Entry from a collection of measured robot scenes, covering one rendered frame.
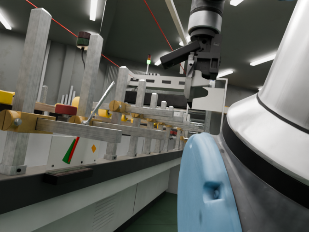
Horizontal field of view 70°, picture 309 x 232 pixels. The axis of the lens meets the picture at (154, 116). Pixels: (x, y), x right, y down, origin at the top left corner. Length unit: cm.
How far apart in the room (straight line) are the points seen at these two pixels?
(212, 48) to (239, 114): 47
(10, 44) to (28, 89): 832
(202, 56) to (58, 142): 48
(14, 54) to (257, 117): 875
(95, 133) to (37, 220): 36
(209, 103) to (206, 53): 265
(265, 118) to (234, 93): 1038
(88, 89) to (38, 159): 36
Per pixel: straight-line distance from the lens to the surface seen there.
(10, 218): 72
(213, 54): 61
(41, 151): 101
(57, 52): 866
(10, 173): 64
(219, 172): 17
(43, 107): 98
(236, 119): 18
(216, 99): 325
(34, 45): 65
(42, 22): 68
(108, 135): 52
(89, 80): 83
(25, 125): 63
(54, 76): 847
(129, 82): 397
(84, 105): 82
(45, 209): 80
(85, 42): 89
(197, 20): 65
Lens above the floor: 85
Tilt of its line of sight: 4 degrees up
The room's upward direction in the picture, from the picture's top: 8 degrees clockwise
